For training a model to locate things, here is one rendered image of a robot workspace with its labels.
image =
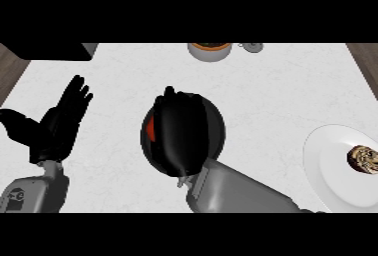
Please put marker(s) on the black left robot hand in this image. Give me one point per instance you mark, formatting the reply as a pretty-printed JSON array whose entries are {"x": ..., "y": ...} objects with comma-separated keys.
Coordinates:
[{"x": 53, "y": 133}]

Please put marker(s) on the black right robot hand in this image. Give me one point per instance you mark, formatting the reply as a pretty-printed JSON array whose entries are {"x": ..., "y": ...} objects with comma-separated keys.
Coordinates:
[{"x": 182, "y": 133}]

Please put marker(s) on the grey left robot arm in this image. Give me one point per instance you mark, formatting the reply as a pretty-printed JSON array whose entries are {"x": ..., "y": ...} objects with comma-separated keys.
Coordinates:
[{"x": 34, "y": 191}]

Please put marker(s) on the red bell pepper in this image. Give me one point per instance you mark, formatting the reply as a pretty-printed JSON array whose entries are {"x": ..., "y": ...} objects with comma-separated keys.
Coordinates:
[{"x": 151, "y": 129}]

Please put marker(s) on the black round pan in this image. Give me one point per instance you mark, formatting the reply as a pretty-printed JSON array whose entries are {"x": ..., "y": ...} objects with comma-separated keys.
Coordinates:
[{"x": 216, "y": 126}]

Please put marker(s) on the white round plate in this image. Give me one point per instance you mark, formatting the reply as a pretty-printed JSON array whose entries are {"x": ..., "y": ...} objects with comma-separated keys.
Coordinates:
[{"x": 326, "y": 170}]

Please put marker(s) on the black box appliance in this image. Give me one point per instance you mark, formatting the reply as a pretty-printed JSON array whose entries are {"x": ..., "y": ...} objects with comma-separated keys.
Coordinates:
[{"x": 46, "y": 51}]

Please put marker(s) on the white pot with orange contents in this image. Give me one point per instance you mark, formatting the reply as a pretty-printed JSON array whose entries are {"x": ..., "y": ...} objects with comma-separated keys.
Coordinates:
[{"x": 210, "y": 53}]

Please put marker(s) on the brown swirled cupcake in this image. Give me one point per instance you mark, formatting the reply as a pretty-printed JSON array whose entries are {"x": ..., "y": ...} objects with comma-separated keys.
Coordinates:
[{"x": 363, "y": 160}]

